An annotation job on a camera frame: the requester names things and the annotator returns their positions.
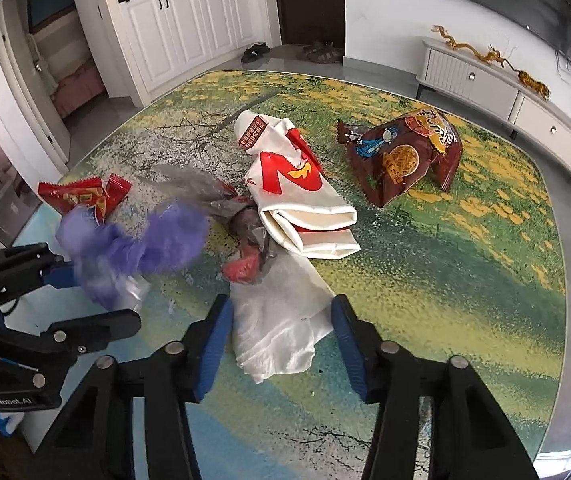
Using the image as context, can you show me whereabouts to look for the brown sandals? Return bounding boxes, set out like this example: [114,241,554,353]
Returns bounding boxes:
[299,39,345,64]

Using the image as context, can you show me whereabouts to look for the white red paper bag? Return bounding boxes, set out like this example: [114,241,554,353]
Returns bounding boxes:
[234,110,361,262]

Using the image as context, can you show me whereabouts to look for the pink bed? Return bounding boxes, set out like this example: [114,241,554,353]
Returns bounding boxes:
[52,57,107,119]

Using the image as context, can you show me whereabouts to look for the purple plastic bag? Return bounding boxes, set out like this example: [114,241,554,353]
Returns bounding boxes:
[56,199,211,311]

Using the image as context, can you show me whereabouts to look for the blue white figure toy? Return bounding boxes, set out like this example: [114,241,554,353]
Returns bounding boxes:
[0,407,24,437]

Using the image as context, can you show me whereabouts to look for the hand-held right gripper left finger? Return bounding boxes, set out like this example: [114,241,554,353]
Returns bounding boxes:
[36,294,236,480]

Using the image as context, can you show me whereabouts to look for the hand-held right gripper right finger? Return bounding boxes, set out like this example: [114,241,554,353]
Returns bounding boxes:
[330,294,541,480]

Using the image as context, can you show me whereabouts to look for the landscape printed table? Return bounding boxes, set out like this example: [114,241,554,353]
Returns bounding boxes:
[13,70,566,480]

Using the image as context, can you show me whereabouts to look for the golden tiger ornament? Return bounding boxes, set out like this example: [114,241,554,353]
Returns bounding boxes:
[517,70,551,99]

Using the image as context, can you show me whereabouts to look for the black shoes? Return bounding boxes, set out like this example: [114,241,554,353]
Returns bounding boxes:
[241,42,271,64]

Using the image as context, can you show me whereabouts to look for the golden dragon ornament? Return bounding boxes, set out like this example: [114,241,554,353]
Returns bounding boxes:
[431,24,514,71]

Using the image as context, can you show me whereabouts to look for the clear plastic bag red bits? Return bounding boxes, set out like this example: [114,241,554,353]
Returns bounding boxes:
[210,195,279,285]

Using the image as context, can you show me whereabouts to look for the red snack packet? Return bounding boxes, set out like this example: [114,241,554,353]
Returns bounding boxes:
[38,173,132,224]

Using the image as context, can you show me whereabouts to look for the white television stand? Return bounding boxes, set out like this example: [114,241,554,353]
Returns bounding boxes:
[415,37,571,197]

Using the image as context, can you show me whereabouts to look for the dark brown entrance door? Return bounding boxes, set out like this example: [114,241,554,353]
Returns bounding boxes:
[268,0,347,49]

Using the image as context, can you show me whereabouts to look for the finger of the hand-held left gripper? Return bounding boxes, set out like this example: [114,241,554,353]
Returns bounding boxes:
[0,308,142,363]
[0,242,77,293]

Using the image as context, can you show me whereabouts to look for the bedroom window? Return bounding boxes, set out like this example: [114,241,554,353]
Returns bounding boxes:
[26,0,77,29]

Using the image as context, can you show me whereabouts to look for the white wall cabinet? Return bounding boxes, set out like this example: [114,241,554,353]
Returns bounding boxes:
[67,0,262,109]

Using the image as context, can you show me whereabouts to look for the brown snack bag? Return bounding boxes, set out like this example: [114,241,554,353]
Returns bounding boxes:
[337,107,464,209]

